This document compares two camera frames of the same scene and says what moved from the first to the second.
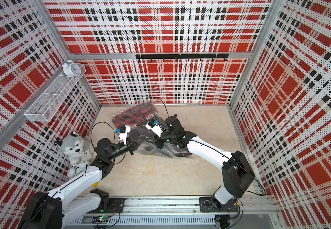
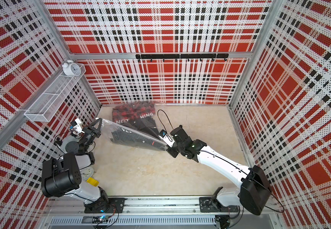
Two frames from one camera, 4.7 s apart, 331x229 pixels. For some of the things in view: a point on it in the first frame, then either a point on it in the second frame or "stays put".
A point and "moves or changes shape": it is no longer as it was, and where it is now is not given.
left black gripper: [131, 144] -> [96, 131]
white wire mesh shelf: [50, 103] stays put
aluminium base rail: [255, 212] stays put
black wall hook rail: [186, 56] stays put
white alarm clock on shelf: [70, 68] stays put
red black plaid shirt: [133, 115] moves or changes shape
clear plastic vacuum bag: [145, 121] moves or changes shape
